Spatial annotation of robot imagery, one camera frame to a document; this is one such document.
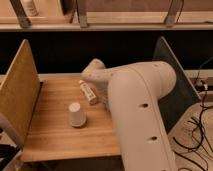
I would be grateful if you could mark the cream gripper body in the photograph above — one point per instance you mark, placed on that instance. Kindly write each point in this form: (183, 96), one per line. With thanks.
(102, 95)

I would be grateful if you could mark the right dark side panel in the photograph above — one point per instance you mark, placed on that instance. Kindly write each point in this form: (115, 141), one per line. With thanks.
(183, 96)

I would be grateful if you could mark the shelf bracket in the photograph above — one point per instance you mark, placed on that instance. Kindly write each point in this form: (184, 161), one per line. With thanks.
(23, 20)
(172, 12)
(82, 13)

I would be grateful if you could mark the middle shelf bracket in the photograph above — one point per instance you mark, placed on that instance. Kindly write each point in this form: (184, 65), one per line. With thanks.
(82, 13)

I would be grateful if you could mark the left shelf bracket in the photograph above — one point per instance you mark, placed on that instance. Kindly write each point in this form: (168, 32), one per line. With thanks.
(23, 20)

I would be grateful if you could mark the left wooden side panel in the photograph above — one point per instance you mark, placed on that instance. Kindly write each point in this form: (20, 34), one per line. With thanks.
(18, 94)

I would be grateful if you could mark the right shelf bracket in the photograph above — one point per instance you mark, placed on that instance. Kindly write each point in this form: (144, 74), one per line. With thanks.
(172, 12)

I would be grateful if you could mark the white bottle on shelf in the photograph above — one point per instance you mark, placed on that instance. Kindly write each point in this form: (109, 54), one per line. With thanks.
(30, 7)

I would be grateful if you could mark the upside-down white paper cup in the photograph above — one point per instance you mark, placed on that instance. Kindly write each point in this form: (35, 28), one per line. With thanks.
(77, 117)

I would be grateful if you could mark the wooden shelf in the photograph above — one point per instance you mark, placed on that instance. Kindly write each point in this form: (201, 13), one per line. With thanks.
(110, 15)

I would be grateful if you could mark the white bottle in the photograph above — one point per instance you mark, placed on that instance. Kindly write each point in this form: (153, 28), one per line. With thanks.
(30, 7)
(88, 92)

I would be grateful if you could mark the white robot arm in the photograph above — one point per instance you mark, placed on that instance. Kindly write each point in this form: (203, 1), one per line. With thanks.
(133, 92)

